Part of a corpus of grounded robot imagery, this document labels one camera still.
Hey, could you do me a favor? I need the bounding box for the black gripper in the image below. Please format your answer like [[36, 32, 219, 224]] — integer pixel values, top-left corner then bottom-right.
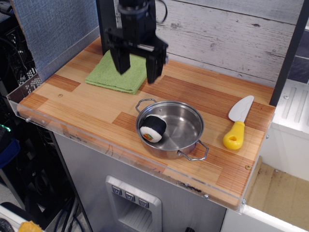
[[105, 4, 168, 84]]

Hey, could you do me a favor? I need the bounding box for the plush sushi roll toy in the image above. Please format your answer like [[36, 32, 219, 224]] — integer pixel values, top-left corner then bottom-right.
[[140, 114, 167, 143]]

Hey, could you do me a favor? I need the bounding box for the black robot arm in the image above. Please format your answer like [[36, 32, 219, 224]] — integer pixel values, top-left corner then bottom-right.
[[105, 0, 168, 84]]

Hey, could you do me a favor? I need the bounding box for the green folded cloth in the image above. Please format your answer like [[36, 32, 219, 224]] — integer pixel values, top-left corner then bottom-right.
[[85, 51, 147, 94]]

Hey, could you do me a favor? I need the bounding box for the stainless steel pot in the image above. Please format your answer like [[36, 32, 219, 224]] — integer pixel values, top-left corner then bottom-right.
[[136, 99, 209, 161]]

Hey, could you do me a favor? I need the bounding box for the blue fabric panel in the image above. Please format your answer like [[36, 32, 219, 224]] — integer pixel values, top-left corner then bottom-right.
[[11, 0, 99, 82]]

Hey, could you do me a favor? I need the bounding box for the silver toy fridge dispenser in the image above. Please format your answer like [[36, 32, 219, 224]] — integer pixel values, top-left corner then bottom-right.
[[105, 175, 163, 232]]

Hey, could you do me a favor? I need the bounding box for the white toy sink unit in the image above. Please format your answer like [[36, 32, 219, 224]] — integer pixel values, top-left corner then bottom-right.
[[259, 80, 309, 181]]

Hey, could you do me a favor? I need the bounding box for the dark left vertical post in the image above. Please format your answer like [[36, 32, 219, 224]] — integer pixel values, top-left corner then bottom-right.
[[96, 0, 116, 54]]

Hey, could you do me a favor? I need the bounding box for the dark vertical post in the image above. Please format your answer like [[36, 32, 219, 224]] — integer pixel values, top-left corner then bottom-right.
[[269, 0, 309, 106], [96, 0, 116, 54]]

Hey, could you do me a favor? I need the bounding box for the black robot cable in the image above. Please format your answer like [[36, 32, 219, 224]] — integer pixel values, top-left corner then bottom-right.
[[155, 0, 168, 24]]

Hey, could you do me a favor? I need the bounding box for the yellow handled toy knife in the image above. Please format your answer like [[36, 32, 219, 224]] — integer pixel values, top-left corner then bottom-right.
[[223, 95, 254, 150]]

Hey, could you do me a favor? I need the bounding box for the dark right vertical post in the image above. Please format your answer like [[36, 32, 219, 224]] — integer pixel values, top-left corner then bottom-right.
[[269, 0, 309, 106]]

